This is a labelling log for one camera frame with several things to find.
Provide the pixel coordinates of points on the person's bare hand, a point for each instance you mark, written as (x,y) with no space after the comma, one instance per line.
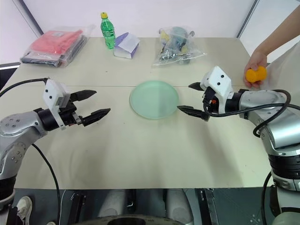
(256,59)

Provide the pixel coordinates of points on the purple and white carton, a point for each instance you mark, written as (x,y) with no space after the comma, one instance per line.
(126,44)

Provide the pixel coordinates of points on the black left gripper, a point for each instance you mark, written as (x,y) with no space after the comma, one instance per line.
(69,114)

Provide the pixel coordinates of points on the green plastic bottle yellow cap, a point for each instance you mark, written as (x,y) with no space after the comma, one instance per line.
(107,30)

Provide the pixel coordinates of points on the white sneaker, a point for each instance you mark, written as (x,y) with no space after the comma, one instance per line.
(24,208)

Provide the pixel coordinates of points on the clear bag of red cloth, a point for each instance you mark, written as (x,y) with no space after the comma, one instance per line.
(54,44)

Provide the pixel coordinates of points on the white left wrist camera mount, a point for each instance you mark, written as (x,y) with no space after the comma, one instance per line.
(52,93)

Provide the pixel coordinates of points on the black table bracket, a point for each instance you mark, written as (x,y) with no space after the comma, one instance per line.
(209,206)
(78,204)

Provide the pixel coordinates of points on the person's bare forearm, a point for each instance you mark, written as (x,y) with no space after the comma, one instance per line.
(279,32)

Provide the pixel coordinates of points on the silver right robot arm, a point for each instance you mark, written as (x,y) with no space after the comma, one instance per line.
(269,103)

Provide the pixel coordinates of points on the clear bag of toys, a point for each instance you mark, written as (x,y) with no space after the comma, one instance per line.
(175,47)

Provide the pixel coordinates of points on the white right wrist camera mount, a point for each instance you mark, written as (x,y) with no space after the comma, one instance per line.
(218,78)

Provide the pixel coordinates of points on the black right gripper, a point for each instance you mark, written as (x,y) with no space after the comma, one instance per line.
(210,103)

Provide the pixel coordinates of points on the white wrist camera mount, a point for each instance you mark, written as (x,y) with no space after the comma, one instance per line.
(52,93)
(218,78)

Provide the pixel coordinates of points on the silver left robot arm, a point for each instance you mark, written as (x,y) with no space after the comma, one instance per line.
(14,124)

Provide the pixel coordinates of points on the pale green round plate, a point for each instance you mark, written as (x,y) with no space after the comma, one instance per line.
(152,100)

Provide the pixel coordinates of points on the orange toy fruit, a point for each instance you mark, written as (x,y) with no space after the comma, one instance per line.
(255,74)

